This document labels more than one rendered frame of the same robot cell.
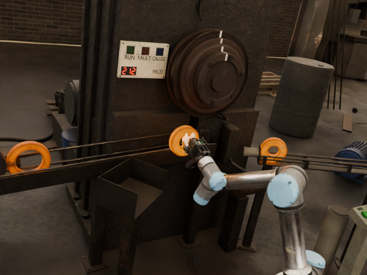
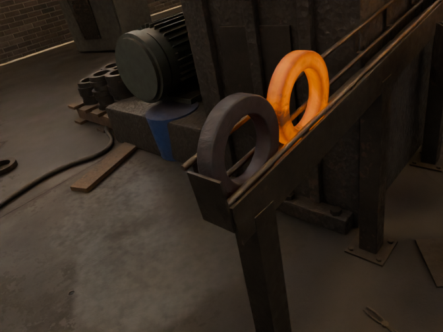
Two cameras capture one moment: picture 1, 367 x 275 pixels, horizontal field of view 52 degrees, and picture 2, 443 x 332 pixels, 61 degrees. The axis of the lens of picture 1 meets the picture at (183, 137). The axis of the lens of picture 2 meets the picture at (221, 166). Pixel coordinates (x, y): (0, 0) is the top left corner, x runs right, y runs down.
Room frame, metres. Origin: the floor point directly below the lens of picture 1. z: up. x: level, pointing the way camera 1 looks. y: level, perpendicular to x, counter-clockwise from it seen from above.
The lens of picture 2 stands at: (0.86, 0.98, 0.98)
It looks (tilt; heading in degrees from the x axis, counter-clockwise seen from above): 30 degrees down; 350
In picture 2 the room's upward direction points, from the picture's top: 12 degrees counter-clockwise
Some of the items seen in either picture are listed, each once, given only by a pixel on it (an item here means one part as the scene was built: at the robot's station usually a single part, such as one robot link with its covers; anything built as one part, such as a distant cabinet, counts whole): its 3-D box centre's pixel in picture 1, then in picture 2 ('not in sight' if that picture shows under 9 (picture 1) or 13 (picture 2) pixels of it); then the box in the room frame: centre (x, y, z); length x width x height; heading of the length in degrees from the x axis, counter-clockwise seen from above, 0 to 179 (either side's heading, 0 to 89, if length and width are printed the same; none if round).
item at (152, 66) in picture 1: (143, 60); not in sight; (1.90, 0.27, 1.15); 0.26 x 0.02 x 0.18; 122
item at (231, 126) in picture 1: (227, 144); not in sight; (2.13, -0.27, 0.68); 0.11 x 0.08 x 0.24; 32
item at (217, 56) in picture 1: (219, 79); not in sight; (1.91, -0.13, 1.11); 0.28 x 0.06 x 0.28; 122
